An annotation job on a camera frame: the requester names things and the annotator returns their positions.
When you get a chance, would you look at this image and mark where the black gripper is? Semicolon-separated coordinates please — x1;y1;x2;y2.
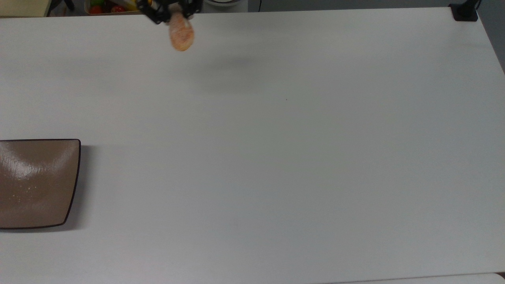
138;0;203;25

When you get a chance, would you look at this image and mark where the sugar-dusted orange bread roll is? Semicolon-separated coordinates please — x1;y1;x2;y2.
168;11;195;52

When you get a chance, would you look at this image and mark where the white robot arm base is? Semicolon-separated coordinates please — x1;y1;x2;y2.
204;0;249;7

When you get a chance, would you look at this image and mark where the square brown ceramic plate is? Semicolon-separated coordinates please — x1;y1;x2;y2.
0;138;82;230

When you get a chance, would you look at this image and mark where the beige tray of toy produce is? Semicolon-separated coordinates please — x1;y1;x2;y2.
84;0;147;15

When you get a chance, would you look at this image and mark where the black table clamp mount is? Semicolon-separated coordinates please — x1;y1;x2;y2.
449;0;481;22

